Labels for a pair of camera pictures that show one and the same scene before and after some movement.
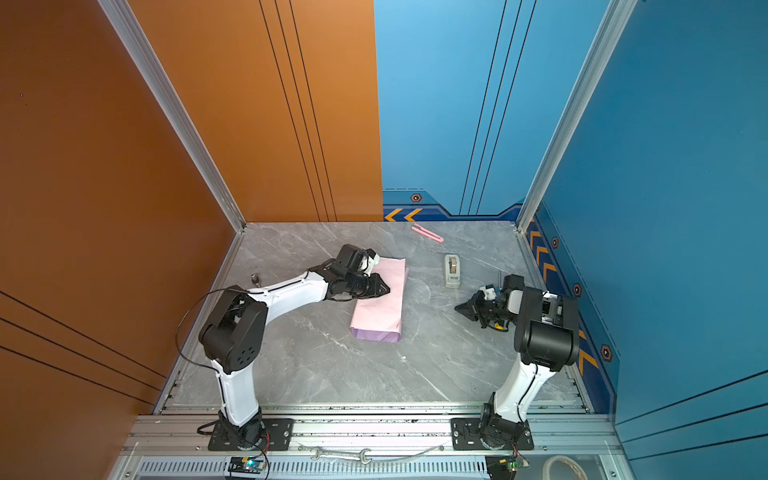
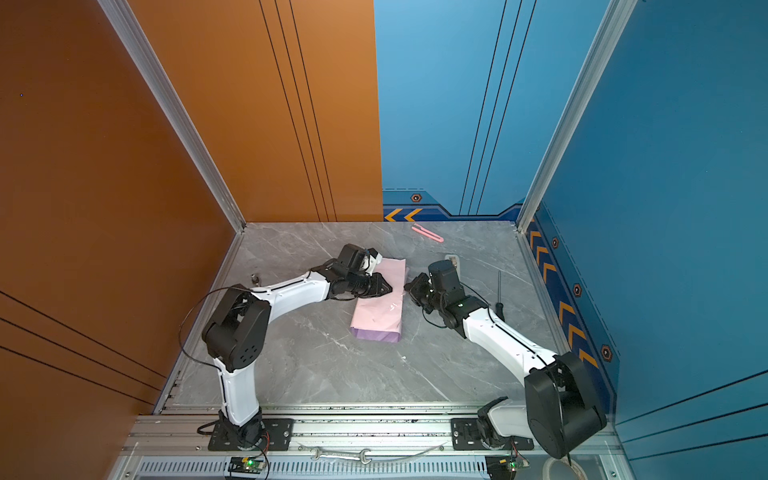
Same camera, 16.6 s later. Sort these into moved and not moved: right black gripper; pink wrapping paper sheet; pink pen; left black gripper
Moved: right black gripper
Not moved: pink wrapping paper sheet; left black gripper; pink pen
